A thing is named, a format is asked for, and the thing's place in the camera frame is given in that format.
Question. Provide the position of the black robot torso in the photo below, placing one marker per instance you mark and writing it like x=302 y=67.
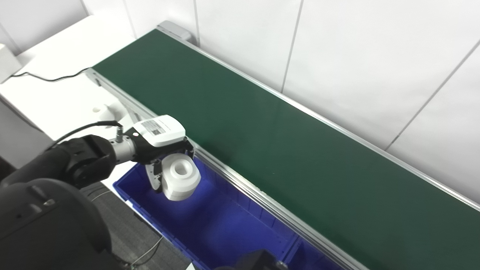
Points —
x=45 y=228

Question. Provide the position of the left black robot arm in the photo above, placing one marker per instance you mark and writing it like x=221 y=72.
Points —
x=82 y=157

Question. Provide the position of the large white cylindrical part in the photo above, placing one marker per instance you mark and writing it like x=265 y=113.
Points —
x=182 y=180

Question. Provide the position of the blue plastic bin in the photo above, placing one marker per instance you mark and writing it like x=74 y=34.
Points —
x=311 y=258
x=225 y=221

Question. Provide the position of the green conveyor belt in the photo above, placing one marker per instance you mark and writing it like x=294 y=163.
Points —
x=281 y=150
x=240 y=181

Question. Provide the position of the small white part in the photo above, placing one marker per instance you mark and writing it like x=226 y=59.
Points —
x=102 y=111

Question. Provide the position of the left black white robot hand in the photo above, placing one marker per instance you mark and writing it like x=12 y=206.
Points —
x=157 y=133

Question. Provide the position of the white box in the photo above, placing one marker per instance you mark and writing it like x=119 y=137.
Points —
x=8 y=62

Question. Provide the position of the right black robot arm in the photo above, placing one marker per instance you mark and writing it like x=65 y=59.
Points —
x=258 y=261

